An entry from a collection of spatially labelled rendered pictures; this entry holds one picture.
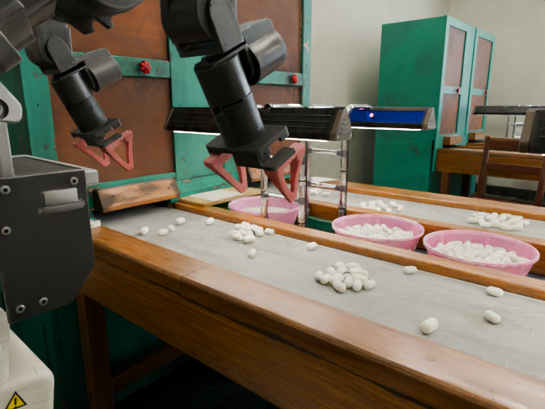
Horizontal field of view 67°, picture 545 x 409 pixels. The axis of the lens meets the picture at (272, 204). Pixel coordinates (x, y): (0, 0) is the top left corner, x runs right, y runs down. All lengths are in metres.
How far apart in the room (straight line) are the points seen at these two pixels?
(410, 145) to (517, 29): 2.66
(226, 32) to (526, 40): 5.59
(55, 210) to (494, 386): 0.58
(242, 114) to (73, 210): 0.23
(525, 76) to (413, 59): 2.39
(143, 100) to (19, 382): 1.09
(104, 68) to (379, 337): 0.70
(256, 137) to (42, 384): 0.40
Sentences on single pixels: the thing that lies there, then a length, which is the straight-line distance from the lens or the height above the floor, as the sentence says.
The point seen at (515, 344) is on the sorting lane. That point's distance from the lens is 0.81.
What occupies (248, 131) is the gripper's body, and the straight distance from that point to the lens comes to 0.53.
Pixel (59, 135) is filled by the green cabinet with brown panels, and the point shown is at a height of 1.03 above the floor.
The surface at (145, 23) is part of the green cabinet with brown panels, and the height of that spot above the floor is 1.38.
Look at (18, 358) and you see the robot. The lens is 0.65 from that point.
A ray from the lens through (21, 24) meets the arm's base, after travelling 0.40.
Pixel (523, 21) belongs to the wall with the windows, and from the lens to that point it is 6.03.
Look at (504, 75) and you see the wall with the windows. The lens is 6.00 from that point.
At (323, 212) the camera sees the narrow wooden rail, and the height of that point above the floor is 0.74.
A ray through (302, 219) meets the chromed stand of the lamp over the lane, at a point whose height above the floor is 0.78.
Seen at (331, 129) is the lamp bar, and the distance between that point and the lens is 0.94.
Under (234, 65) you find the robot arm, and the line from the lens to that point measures 0.51.
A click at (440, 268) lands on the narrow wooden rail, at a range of 1.03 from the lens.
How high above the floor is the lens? 1.12
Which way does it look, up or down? 13 degrees down
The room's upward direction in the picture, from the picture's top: straight up
